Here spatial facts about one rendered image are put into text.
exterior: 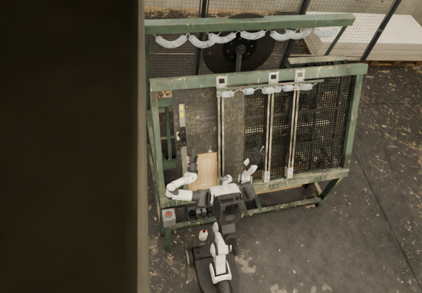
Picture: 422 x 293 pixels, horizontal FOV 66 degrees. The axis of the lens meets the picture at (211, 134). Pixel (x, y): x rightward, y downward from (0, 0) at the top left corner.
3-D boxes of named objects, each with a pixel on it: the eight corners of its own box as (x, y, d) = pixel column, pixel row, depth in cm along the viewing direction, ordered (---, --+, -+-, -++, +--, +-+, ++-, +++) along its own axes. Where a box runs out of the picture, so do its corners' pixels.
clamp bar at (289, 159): (282, 175, 365) (293, 186, 344) (290, 69, 322) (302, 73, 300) (291, 174, 368) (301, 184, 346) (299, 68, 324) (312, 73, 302)
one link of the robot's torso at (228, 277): (230, 281, 353) (232, 277, 343) (212, 285, 348) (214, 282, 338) (225, 261, 365) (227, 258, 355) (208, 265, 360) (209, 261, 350)
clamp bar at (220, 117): (215, 186, 346) (221, 198, 325) (213, 74, 303) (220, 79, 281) (224, 185, 349) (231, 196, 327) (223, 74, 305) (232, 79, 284)
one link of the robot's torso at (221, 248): (230, 256, 334) (235, 226, 307) (214, 259, 330) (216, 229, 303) (226, 243, 346) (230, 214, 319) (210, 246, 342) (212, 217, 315)
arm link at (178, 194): (164, 202, 285) (189, 204, 289) (166, 193, 276) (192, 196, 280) (165, 191, 293) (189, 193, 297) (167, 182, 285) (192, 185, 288)
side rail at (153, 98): (158, 192, 338) (159, 198, 328) (148, 88, 297) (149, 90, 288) (164, 191, 339) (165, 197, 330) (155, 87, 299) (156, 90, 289)
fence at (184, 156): (183, 192, 339) (184, 194, 335) (178, 103, 304) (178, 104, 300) (188, 191, 340) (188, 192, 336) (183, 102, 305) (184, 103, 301)
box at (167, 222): (163, 228, 325) (163, 221, 311) (161, 218, 332) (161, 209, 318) (175, 226, 328) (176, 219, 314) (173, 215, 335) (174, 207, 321)
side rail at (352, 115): (337, 164, 389) (343, 168, 379) (350, 71, 348) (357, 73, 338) (343, 163, 391) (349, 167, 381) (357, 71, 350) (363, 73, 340)
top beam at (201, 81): (149, 90, 292) (150, 92, 283) (147, 78, 288) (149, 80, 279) (360, 72, 345) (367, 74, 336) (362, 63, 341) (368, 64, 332)
